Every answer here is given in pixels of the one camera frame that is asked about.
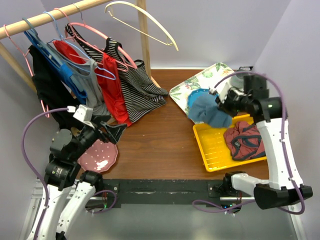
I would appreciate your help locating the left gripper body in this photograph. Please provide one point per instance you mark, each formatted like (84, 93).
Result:
(88, 135)

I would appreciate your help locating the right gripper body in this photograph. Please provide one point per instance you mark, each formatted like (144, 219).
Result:
(234, 103)

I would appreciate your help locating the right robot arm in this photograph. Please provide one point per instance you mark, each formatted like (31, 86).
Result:
(263, 100)

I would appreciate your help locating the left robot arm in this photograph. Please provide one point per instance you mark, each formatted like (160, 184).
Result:
(57, 214)

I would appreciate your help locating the grey tank top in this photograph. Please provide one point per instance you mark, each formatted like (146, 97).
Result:
(86, 77)

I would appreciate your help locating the maroon tank top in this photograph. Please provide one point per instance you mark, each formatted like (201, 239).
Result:
(244, 141)

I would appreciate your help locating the striped tank top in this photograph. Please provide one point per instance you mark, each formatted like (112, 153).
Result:
(141, 95)

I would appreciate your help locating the light blue hanger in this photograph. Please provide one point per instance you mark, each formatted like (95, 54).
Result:
(86, 57)

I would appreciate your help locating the black tank top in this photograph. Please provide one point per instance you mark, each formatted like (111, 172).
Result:
(52, 92)

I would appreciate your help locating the red tank top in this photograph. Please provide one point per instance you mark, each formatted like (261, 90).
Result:
(111, 89)

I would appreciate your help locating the royal blue tank top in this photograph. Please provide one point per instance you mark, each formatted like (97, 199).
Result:
(68, 78)

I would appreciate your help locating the pink hanger with striped top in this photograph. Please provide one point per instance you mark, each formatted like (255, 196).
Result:
(125, 63)

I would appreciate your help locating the pink hanger with black top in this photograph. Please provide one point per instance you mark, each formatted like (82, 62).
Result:
(45, 108)

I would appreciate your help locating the grey blue hanger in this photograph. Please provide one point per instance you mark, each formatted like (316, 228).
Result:
(46, 50)

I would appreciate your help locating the cream empty hanger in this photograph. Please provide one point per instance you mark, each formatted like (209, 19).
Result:
(170, 41)

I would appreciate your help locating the grey cup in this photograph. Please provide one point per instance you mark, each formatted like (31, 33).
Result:
(237, 80)

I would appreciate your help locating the pink dotted plate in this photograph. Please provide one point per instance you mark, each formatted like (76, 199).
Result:
(99, 158)

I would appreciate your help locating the blue dotted plate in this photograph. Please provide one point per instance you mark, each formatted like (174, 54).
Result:
(195, 96)

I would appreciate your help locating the floral serving tray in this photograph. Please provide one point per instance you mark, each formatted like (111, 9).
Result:
(205, 79)

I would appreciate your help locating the yellow plastic bin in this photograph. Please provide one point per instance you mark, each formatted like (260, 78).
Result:
(215, 153)

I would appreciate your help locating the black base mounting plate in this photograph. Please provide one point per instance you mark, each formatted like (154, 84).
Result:
(169, 191)

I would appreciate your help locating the wooden clothes rack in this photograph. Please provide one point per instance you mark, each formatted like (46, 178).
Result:
(68, 10)

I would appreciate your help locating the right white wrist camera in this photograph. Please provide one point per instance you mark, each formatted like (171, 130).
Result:
(221, 90)

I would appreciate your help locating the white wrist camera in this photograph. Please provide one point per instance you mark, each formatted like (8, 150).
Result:
(221, 90)
(84, 114)

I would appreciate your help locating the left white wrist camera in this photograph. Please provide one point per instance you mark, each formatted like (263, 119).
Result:
(84, 114)

